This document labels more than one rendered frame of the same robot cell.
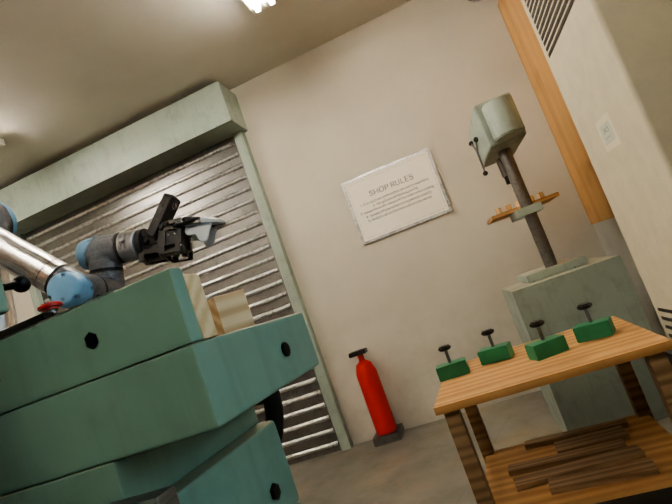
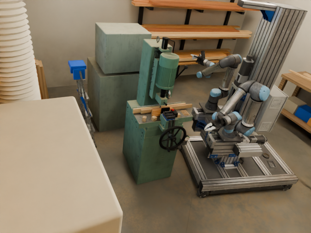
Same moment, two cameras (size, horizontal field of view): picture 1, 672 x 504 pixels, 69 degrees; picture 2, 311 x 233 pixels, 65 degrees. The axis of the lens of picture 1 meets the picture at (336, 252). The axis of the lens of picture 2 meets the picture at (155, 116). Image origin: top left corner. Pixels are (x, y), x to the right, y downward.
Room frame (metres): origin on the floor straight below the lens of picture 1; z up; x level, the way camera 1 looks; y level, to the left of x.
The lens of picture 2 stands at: (1.96, -1.15, 2.28)
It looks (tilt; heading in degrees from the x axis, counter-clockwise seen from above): 34 degrees down; 135
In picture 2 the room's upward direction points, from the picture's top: 10 degrees clockwise
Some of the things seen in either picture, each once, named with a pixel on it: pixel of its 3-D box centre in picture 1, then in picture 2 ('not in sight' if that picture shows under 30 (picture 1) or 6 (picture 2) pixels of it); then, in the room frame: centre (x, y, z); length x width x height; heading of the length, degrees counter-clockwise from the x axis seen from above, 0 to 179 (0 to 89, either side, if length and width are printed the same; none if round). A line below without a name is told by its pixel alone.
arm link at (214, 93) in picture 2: not in sight; (214, 95); (0.59, 1.09, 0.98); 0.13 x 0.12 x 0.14; 90
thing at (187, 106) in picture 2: not in sight; (167, 108); (0.48, 0.46, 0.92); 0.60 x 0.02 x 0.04; 74
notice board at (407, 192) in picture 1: (395, 197); not in sight; (3.27, -0.50, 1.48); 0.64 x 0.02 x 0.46; 77
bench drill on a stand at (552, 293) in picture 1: (548, 256); not in sight; (2.40, -0.96, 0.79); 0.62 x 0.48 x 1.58; 169
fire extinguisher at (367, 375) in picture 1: (374, 393); not in sight; (3.31, 0.08, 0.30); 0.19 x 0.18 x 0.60; 167
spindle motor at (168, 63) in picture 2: not in sight; (167, 71); (0.46, 0.38, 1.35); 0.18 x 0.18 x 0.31
